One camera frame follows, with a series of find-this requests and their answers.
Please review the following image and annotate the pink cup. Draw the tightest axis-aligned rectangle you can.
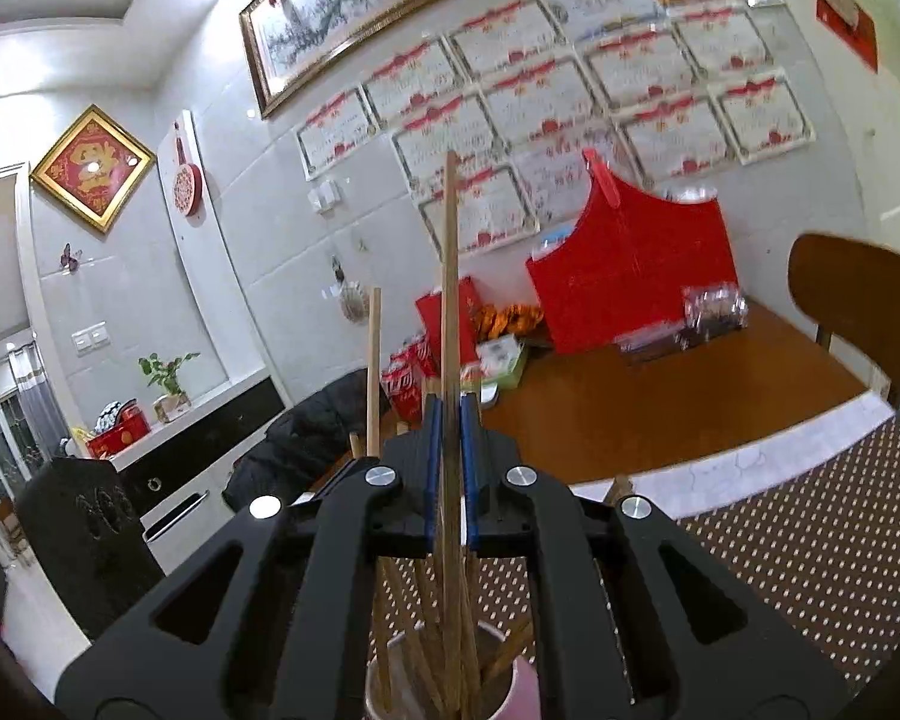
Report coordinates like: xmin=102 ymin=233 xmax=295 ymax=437
xmin=364 ymin=619 xmax=541 ymax=720

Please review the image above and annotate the hanging wall ornament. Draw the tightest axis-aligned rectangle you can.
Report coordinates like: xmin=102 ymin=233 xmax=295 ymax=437
xmin=330 ymin=255 xmax=370 ymax=325

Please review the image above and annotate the red wall poster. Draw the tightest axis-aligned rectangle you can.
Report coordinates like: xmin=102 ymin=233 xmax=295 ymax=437
xmin=816 ymin=0 xmax=880 ymax=74

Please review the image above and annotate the black jacket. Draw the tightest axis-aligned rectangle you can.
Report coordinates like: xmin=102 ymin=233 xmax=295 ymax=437
xmin=221 ymin=367 xmax=413 ymax=512

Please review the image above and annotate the wall of framed certificates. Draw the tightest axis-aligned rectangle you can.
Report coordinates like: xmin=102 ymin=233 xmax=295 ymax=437
xmin=294 ymin=0 xmax=812 ymax=256

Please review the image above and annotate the framed landscape painting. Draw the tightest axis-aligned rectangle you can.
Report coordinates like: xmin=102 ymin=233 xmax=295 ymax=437
xmin=238 ymin=0 xmax=530 ymax=119

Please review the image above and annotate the small potted plant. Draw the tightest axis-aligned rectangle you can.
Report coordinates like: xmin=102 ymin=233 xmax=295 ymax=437
xmin=139 ymin=351 xmax=200 ymax=422

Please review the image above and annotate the white marbled table mat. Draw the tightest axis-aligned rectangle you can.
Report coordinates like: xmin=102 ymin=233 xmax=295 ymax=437
xmin=570 ymin=396 xmax=898 ymax=520

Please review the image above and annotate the bundle of chopsticks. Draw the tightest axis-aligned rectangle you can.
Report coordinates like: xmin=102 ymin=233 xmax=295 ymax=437
xmin=349 ymin=287 xmax=635 ymax=720

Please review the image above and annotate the red gift bag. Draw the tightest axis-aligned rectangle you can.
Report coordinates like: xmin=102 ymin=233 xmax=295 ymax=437
xmin=525 ymin=148 xmax=740 ymax=356

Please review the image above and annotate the red round wall decoration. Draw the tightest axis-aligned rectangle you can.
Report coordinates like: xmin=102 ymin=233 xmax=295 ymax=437
xmin=171 ymin=120 xmax=206 ymax=218

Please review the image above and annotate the gold framed red picture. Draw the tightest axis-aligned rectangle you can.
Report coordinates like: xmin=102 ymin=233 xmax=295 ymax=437
xmin=30 ymin=105 xmax=158 ymax=235

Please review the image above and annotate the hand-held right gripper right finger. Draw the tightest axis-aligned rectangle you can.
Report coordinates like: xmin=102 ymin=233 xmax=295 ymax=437
xmin=460 ymin=392 xmax=852 ymax=720

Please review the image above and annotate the orange snack bag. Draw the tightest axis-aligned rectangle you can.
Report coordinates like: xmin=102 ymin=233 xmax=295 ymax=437
xmin=471 ymin=302 xmax=545 ymax=344

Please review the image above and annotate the wooden chopstick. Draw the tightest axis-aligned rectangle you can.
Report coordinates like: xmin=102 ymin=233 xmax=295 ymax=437
xmin=439 ymin=150 xmax=466 ymax=720

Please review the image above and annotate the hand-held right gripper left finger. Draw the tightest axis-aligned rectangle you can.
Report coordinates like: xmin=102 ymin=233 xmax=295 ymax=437
xmin=56 ymin=396 xmax=445 ymax=720

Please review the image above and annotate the wooden chair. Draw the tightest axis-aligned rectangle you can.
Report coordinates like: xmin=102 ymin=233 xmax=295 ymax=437
xmin=787 ymin=234 xmax=900 ymax=410

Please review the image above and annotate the red can pack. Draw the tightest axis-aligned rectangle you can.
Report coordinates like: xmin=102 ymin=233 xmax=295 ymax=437
xmin=382 ymin=349 xmax=440 ymax=422

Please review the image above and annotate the grey curtain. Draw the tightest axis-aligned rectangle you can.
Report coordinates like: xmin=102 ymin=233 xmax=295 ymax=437
xmin=7 ymin=343 xmax=62 ymax=467

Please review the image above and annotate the red box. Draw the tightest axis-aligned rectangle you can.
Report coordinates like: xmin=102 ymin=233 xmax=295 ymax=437
xmin=414 ymin=277 xmax=482 ymax=391

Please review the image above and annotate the black speaker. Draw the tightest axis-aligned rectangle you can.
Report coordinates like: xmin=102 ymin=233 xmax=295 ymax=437
xmin=15 ymin=456 xmax=168 ymax=643

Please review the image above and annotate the white black cabinet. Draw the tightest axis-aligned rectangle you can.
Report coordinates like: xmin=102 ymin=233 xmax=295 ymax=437
xmin=82 ymin=371 xmax=286 ymax=572

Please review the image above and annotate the clear plastic container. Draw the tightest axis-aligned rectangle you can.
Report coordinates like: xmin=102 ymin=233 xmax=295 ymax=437
xmin=681 ymin=283 xmax=749 ymax=350

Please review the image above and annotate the red tin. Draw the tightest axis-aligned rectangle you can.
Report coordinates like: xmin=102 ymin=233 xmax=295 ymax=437
xmin=86 ymin=401 xmax=152 ymax=460

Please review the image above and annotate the white double wall switch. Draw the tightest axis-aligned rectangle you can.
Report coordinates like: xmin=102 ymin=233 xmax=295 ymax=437
xmin=73 ymin=322 xmax=110 ymax=358

